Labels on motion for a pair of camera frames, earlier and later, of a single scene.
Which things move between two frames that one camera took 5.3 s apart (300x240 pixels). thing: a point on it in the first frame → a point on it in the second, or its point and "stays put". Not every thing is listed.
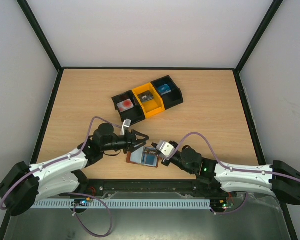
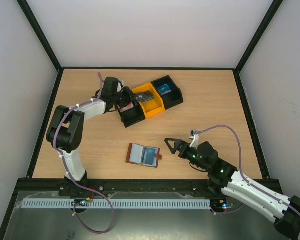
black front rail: x=147 y=185 stays put
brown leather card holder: x=145 y=155 stays put
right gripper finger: x=155 y=145 → x=178 y=142
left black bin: x=129 y=107 stays put
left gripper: x=130 y=142 → x=130 y=96
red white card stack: x=125 y=105 stays put
